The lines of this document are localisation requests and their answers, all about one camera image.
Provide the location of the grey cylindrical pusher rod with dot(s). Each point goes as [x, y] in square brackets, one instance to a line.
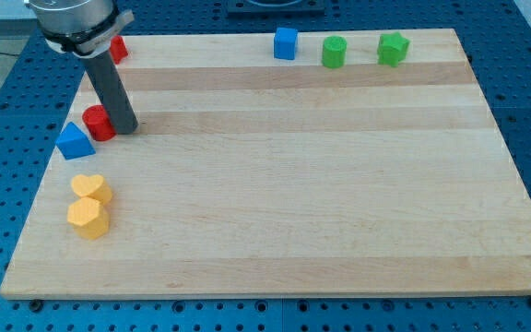
[108, 85]

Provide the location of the red cylinder block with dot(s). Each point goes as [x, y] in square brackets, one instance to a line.
[98, 123]

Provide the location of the red star block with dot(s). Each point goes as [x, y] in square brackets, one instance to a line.
[118, 49]

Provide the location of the blue triangle block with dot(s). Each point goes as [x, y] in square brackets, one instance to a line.
[73, 143]

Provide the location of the yellow heart block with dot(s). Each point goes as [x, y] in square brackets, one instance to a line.
[93, 186]

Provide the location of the yellow hexagon block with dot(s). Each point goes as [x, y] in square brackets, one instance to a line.
[89, 218]

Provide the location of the wooden board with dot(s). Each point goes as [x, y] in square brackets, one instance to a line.
[254, 177]

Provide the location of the blue cube block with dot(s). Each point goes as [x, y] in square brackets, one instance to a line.
[285, 43]

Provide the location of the green cylinder block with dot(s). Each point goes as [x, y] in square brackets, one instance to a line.
[334, 51]

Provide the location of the green star block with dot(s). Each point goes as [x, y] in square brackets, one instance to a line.
[392, 49]

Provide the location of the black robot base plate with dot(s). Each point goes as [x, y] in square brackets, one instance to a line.
[244, 8]

